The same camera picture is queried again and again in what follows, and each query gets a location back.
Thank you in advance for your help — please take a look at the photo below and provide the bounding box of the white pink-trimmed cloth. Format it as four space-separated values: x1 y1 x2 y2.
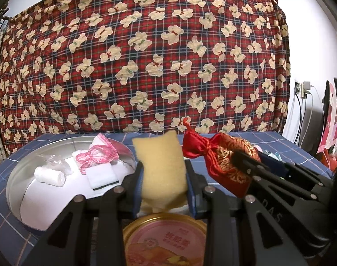
73 133 119 176

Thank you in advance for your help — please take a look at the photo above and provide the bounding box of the white foam sponge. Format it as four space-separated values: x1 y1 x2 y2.
87 162 119 191

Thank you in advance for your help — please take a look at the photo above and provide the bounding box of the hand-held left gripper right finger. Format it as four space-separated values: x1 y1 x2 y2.
184 160 310 266

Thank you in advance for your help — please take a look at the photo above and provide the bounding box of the round silver metal tin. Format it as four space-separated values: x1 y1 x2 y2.
6 136 137 232

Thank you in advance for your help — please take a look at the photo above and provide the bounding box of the red gold embroidered pouch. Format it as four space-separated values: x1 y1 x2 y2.
182 118 262 198

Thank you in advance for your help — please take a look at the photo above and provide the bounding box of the black chair back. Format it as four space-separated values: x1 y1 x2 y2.
321 80 331 156

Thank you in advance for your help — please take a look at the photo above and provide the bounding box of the white gauze roll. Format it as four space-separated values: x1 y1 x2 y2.
34 166 66 187

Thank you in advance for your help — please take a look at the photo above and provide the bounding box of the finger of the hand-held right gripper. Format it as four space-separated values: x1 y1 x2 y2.
233 150 316 200
258 153 334 192

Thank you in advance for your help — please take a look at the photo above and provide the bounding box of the blue checked bedsheet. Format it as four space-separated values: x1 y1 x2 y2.
0 131 335 266

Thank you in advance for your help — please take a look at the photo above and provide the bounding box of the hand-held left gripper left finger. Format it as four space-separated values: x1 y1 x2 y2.
26 162 144 266

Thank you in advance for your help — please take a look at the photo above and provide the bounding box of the black cable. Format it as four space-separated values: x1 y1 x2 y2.
292 91 303 145

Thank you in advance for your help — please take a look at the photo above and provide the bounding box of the pink gold-rimmed can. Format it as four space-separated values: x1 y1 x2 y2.
122 213 208 266

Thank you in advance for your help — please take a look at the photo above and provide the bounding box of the red plaid bear-print blanket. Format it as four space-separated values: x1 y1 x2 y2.
0 0 291 156

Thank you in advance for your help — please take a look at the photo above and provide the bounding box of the white charger adapter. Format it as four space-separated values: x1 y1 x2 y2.
301 81 312 98

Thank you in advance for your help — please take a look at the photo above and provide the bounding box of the pink patchwork cloth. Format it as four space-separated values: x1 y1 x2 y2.
317 83 337 156

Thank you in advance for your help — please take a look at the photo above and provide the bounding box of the yellow sponge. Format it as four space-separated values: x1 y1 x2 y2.
132 130 189 214

